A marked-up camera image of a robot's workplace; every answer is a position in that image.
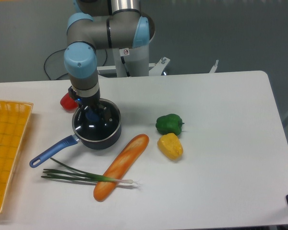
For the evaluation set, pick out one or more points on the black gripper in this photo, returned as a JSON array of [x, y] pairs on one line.
[[91, 98]]

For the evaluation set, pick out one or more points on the glass lid blue knob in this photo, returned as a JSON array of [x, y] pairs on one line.
[[86, 124]]

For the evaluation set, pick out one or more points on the dark saucepan blue handle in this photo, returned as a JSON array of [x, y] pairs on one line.
[[69, 141]]

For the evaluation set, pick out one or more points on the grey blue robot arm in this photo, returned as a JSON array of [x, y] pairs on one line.
[[105, 24]]

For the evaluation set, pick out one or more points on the red bell pepper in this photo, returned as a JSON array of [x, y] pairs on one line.
[[68, 103]]

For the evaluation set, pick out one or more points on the orange baguette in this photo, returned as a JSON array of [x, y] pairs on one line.
[[131, 153]]

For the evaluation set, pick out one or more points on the green bell pepper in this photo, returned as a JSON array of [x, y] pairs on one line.
[[171, 123]]

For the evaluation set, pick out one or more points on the green spring onion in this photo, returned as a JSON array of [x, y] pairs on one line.
[[86, 176]]

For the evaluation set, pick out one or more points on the yellow bell pepper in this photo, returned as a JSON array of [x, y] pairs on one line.
[[170, 145]]

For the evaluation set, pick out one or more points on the yellow woven basket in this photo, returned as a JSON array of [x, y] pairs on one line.
[[14, 117]]

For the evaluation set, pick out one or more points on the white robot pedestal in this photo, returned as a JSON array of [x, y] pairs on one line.
[[136, 62]]

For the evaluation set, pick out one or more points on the white pedestal base frame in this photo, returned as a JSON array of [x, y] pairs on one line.
[[155, 69]]

